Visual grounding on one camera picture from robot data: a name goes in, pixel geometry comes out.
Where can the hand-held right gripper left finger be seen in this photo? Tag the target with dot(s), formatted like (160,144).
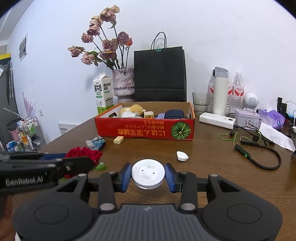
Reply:
(126,177)

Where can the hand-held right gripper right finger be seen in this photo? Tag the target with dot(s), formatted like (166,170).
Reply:
(170,177)

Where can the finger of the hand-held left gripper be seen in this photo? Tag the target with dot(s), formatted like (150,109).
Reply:
(76,164)
(53,156)

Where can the red rose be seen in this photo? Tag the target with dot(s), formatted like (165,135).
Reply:
(85,152)

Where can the white round disc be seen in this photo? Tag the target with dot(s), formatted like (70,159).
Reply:
(148,172)

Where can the red cardboard box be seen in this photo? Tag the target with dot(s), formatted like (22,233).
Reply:
(138,132)

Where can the purple cloth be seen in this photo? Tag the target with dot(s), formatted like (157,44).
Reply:
(161,116)

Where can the wooden desktop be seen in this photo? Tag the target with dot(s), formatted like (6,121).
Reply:
(208,157)

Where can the small white plastic piece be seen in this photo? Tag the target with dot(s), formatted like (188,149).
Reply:
(181,156)

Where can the crumpled blue wrapper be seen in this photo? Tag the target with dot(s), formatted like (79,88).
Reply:
(97,143)

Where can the metal storage cart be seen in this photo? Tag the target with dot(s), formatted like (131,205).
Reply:
(27,136)

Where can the beige rectangular block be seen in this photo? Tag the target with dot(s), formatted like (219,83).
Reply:
(118,140)

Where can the yellow white plush toy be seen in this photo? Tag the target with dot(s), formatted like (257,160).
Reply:
(133,110)

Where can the white power bank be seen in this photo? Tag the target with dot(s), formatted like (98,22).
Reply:
(217,120)

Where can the white green milk carton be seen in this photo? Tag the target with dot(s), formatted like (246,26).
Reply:
(103,92)

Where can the dark board yellow top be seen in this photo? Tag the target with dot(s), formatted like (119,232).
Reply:
(7,92)

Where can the clear drinking glass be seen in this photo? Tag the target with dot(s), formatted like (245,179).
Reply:
(201,104)

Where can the mottled pink vase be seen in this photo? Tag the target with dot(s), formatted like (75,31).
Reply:
(122,83)

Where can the white tissue box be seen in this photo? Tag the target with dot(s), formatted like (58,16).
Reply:
(247,119)

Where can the white thermos grey lid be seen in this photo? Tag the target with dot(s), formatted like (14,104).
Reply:
(219,92)

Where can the black green neckband earphones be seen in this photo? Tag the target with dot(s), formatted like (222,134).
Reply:
(268,166)

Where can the black paper bag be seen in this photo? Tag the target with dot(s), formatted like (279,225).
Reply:
(159,74)

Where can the white round speaker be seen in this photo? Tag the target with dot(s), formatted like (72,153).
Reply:
(251,100)

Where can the white paper sheet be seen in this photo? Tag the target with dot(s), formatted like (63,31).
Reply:
(277,136)

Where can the purple plastic bag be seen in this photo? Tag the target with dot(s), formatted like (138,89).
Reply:
(275,119)

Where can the dried pink flowers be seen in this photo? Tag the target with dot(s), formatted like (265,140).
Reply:
(107,44)

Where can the teal binder clip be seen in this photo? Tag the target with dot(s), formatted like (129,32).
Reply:
(158,49)

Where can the black charger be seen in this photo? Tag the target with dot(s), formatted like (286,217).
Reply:
(282,105)

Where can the small wall picture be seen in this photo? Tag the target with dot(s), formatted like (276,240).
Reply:
(23,46)

